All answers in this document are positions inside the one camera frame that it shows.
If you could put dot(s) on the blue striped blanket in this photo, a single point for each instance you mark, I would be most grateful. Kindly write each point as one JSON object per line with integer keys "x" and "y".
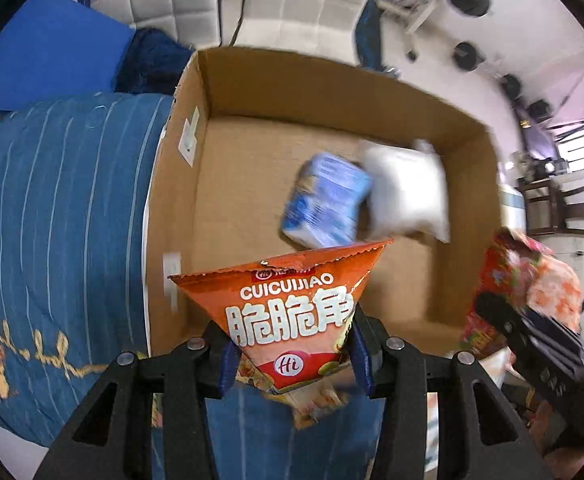
{"x": 56, "y": 240}

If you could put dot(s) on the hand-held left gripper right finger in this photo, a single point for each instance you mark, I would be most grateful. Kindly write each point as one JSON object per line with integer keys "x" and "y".
{"x": 363, "y": 355}

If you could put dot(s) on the blue and white packet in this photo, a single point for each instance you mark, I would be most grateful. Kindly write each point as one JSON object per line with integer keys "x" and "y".
{"x": 324, "y": 200}

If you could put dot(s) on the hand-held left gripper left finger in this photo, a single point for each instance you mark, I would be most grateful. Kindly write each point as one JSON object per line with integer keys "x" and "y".
{"x": 230, "y": 366}

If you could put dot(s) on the dark blue fuzzy cloth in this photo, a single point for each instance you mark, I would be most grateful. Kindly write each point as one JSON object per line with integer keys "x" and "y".
{"x": 151, "y": 62}

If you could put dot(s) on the white soft packet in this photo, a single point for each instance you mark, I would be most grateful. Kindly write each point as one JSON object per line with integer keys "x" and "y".
{"x": 409, "y": 195}

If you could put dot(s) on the weight bench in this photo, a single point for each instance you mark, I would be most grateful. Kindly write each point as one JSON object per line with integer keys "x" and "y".
{"x": 402, "y": 10}

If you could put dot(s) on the orange triangular snack bag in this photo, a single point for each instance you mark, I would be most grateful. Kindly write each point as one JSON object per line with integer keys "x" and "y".
{"x": 292, "y": 320}

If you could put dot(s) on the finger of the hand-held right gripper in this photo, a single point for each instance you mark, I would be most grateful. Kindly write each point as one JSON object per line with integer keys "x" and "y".
{"x": 497, "y": 317}

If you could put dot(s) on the white plastic packet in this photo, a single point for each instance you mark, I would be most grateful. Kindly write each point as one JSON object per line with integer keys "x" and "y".
{"x": 497, "y": 372}

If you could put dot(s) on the cardboard box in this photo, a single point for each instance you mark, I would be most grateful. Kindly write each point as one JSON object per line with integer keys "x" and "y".
{"x": 242, "y": 180}

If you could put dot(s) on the red snack bag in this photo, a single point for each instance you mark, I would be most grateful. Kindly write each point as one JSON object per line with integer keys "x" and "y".
{"x": 537, "y": 270}

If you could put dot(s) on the blue flat mat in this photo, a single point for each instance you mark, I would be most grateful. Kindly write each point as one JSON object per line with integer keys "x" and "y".
{"x": 51, "y": 55}

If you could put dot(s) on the dark wooden chair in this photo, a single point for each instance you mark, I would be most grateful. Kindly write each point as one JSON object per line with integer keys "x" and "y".
{"x": 567, "y": 207}

